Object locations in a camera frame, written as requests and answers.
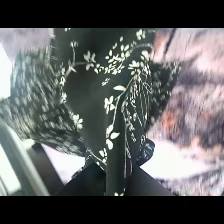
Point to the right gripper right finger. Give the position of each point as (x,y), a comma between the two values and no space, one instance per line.
(146,183)

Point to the silver frame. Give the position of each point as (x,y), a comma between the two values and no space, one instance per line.
(23,166)

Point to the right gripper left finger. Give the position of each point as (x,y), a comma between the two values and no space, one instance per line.
(90,181)

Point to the black floral shirt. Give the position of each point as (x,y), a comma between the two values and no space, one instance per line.
(93,100)

